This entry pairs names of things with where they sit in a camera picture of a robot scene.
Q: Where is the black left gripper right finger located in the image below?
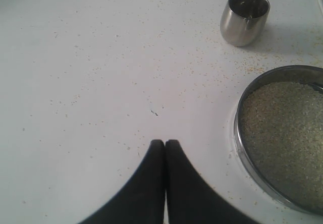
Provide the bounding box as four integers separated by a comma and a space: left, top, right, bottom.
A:
165, 140, 256, 223

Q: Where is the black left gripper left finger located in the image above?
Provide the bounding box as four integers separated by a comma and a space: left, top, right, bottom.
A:
81, 140, 166, 223

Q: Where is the grain mixture of rice and millet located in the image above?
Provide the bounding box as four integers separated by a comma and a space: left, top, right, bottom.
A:
241, 82, 322, 209

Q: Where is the round stainless steel sieve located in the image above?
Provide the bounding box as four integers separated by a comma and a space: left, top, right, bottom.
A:
233, 65, 322, 216

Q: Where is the stainless steel cup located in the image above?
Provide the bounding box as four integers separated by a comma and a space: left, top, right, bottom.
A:
220, 0, 271, 47

